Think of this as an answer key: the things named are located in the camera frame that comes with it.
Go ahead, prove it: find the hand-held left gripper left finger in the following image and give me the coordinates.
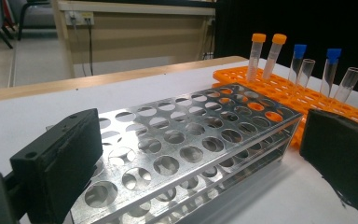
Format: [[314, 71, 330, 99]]
[[9, 107, 104, 224]]

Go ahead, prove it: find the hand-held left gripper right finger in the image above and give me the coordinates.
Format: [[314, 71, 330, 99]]
[[298, 108, 358, 224]]

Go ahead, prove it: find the orange plastic test tube rack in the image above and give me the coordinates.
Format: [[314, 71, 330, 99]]
[[213, 65, 358, 148]]

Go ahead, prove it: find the blue-capped clear test tube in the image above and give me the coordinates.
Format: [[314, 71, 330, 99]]
[[287, 43, 308, 85], [320, 48, 343, 97]]

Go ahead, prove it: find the orange-capped plastic tube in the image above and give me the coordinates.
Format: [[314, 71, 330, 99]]
[[261, 33, 288, 81], [245, 33, 267, 83]]

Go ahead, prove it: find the metal test tube rack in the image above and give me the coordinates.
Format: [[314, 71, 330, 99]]
[[45, 83, 304, 224]]

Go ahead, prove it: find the black curtain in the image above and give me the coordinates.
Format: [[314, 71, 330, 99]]
[[213, 0, 358, 97]]

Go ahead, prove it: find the white power outlet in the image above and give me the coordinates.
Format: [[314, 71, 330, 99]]
[[64, 10, 95, 26]]

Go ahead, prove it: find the wooden desk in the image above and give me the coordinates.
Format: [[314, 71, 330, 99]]
[[50, 0, 217, 78]]

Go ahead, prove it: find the black metal chair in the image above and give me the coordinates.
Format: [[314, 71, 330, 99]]
[[0, 0, 57, 50]]

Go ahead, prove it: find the black power cable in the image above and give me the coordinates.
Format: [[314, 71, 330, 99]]
[[86, 19, 95, 77]]

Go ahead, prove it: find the grey power cable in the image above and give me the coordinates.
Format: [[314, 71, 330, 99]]
[[70, 18, 88, 77]]

